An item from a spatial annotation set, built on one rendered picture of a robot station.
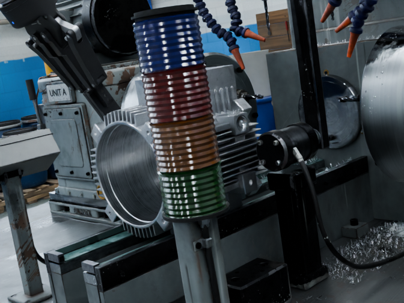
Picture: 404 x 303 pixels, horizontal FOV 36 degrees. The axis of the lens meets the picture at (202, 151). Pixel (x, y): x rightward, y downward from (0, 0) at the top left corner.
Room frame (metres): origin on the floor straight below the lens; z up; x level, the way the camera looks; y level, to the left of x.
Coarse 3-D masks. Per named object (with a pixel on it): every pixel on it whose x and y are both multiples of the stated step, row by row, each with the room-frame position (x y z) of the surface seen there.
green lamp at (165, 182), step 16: (160, 176) 0.56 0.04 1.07; (176, 176) 0.54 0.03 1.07; (192, 176) 0.54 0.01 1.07; (208, 176) 0.54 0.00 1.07; (176, 192) 0.54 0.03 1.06; (192, 192) 0.54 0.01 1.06; (208, 192) 0.54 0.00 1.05; (224, 192) 0.57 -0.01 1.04; (176, 208) 0.54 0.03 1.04; (192, 208) 0.54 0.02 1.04; (208, 208) 0.54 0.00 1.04
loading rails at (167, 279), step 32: (320, 160) 1.23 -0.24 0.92; (352, 160) 1.14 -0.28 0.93; (256, 192) 1.10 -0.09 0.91; (320, 192) 1.06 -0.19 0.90; (352, 192) 1.12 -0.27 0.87; (224, 224) 0.90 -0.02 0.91; (256, 224) 0.94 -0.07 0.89; (352, 224) 1.09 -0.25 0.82; (64, 256) 0.85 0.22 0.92; (96, 256) 0.87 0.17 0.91; (128, 256) 0.78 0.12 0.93; (160, 256) 0.82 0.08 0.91; (224, 256) 0.89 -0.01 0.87; (256, 256) 0.94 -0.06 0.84; (64, 288) 0.83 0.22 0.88; (96, 288) 0.76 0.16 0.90; (128, 288) 0.78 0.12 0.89; (160, 288) 0.81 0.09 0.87
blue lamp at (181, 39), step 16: (176, 16) 0.54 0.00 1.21; (192, 16) 0.55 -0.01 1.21; (144, 32) 0.54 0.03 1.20; (160, 32) 0.54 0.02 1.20; (176, 32) 0.54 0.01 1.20; (192, 32) 0.55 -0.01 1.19; (144, 48) 0.55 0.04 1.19; (160, 48) 0.54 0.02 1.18; (176, 48) 0.54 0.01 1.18; (192, 48) 0.55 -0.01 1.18; (144, 64) 0.55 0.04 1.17; (160, 64) 0.54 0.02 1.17; (176, 64) 0.54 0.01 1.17; (192, 64) 0.54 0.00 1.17
